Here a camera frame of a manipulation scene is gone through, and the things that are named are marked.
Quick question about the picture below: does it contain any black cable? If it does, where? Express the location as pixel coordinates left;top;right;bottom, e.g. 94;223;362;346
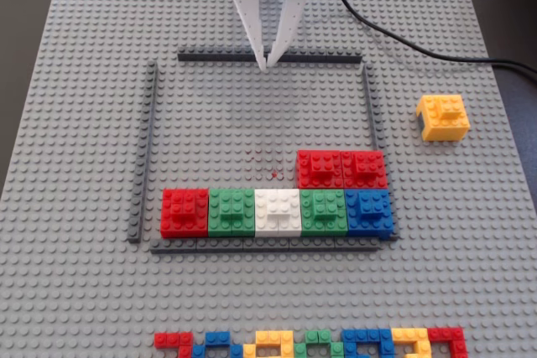
321;0;537;78

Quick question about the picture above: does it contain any grey studded baseplate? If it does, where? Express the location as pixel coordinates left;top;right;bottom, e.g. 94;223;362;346
0;0;537;358

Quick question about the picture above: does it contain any blue G brick letter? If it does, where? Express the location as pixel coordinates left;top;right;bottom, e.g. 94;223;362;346
341;328;396;358

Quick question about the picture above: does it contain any green o brick letter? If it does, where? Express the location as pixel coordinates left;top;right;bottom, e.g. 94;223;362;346
293;329;346;358

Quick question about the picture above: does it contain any green brick cube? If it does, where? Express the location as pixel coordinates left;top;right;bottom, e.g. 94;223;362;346
300;188;349;237
207;188;257;238

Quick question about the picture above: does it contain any blue o brick letter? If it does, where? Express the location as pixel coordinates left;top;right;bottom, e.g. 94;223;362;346
190;330;244;358

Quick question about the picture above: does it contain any yellow B brick letter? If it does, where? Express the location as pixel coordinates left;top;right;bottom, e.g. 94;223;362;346
242;329;295;358

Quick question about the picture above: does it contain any yellow E brick letter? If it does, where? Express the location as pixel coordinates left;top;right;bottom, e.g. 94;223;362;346
392;327;432;358

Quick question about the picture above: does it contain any red L brick letter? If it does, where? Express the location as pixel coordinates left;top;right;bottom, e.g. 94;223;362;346
427;326;467;358

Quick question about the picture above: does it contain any blue brick cube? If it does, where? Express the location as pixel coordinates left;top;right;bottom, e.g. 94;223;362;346
343;188;395;238

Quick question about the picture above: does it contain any white brick cube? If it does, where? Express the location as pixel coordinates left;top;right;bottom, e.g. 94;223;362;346
253;188;303;238

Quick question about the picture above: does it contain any red brick cube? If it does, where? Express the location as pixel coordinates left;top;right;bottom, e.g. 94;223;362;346
340;149;390;190
160;188;211;240
295;149;344;190

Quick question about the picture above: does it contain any yellow brick cube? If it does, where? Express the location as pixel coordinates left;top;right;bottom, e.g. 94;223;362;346
415;93;471;143

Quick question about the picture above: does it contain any dark grey brick wall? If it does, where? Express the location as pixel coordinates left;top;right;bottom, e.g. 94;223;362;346
359;62;400;242
149;236;383;255
127;60;159;244
176;46;363;65

